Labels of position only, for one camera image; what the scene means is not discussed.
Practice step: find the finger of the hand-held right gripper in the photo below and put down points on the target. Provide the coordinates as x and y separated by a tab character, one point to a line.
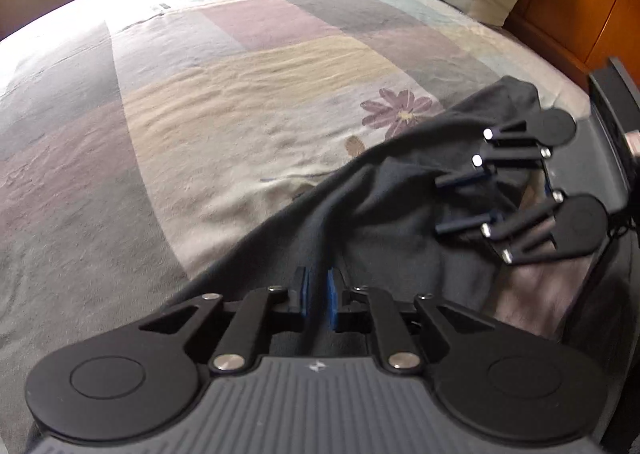
467	225
462	178

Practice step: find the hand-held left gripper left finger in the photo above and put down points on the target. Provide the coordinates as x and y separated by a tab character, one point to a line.
304	294

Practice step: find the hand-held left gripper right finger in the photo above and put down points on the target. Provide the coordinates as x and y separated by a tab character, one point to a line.
331	299

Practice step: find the dark grey pants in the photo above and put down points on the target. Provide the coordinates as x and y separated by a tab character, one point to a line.
375	214

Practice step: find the bed with patchwork sheet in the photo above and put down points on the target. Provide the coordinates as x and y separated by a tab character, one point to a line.
200	109

